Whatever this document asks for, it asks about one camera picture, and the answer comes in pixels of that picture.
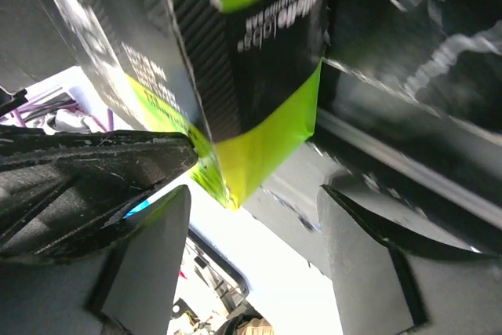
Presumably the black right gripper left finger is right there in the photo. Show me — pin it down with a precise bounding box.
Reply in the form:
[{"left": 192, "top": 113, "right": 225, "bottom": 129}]
[{"left": 1, "top": 185, "right": 191, "bottom": 334}]

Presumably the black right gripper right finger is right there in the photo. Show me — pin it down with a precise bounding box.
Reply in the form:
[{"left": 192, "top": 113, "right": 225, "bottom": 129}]
[{"left": 317, "top": 185, "right": 501, "bottom": 334}]

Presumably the green black Gillette box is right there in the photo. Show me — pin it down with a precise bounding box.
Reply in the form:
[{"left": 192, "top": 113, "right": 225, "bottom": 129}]
[{"left": 40, "top": 0, "right": 326, "bottom": 209}]

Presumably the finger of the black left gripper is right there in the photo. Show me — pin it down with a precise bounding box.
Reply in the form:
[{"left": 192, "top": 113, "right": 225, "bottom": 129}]
[{"left": 1, "top": 126, "right": 198, "bottom": 260}]

